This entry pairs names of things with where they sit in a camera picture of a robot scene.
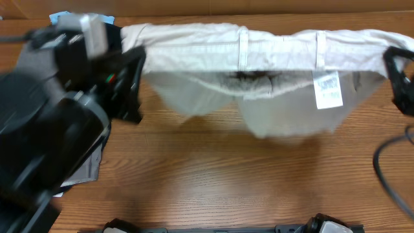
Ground beige shorts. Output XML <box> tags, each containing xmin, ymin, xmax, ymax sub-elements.
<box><xmin>121</xmin><ymin>23</ymin><xmax>413</xmax><ymax>138</ymax></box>

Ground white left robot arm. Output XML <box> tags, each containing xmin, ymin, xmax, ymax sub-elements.
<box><xmin>1</xmin><ymin>24</ymin><xmax>146</xmax><ymax>232</ymax></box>

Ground black garment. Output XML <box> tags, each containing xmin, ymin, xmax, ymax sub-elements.
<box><xmin>54</xmin><ymin>23</ymin><xmax>122</xmax><ymax>197</ymax></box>

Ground grey shorts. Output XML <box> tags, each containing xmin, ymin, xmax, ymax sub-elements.
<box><xmin>16</xmin><ymin>45</ymin><xmax>102</xmax><ymax>187</ymax></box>

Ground light blue garment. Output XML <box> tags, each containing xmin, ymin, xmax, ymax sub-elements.
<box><xmin>49</xmin><ymin>11</ymin><xmax>116</xmax><ymax>25</ymax></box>

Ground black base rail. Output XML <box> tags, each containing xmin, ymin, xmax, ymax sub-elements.
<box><xmin>78</xmin><ymin>224</ymin><xmax>365</xmax><ymax>233</ymax></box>

